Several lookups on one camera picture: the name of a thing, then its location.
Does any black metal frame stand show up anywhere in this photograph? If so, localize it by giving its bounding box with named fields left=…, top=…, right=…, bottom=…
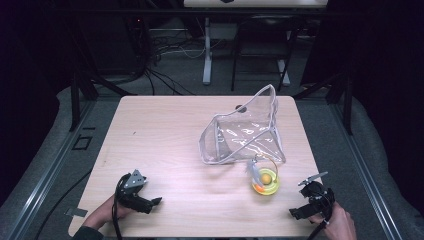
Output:
left=68, top=13, right=138, bottom=133
left=293, top=71, right=354, bottom=136

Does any yellow cat toy with feather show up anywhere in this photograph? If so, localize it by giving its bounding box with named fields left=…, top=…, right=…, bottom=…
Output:
left=245, top=153, right=281, bottom=197

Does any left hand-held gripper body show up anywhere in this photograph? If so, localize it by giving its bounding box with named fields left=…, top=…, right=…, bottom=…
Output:
left=115, top=169, right=152, bottom=212

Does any white desk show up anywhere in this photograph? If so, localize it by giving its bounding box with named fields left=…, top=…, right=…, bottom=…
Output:
left=183, top=0, right=329, bottom=87

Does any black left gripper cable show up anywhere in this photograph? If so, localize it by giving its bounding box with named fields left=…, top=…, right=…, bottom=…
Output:
left=111, top=173, right=132, bottom=240

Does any black chair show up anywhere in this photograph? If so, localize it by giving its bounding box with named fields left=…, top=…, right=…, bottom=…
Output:
left=230, top=14, right=299, bottom=93

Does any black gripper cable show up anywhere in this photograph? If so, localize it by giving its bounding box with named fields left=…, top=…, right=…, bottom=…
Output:
left=305, top=188, right=336, bottom=240
left=111, top=173, right=132, bottom=240

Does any person's left hand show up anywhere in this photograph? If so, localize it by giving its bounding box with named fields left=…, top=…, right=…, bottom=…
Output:
left=83, top=194, right=134, bottom=231

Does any bundle of black cables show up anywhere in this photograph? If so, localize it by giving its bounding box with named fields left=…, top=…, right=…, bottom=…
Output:
left=123, top=16, right=208, bottom=97

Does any black tape rectangle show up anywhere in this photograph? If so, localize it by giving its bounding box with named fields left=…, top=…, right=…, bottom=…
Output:
left=71, top=134, right=94, bottom=151

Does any person's right hand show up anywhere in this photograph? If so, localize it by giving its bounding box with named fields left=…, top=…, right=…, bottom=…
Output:
left=308, top=201, right=358, bottom=240

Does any grey tape strip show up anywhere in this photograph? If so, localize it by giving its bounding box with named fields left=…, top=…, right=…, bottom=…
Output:
left=64, top=207, right=89, bottom=218

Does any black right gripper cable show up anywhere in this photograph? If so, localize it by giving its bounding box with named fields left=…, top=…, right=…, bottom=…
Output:
left=305, top=188, right=336, bottom=240

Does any black cable on floor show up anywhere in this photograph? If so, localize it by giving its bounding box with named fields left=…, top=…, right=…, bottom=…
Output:
left=33, top=169, right=93, bottom=240

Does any clear plastic zipper bag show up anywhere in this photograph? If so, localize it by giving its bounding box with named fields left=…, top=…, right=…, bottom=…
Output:
left=198, top=83, right=287, bottom=166

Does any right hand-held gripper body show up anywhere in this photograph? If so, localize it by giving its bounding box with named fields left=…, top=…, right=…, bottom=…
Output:
left=297, top=171, right=336, bottom=218

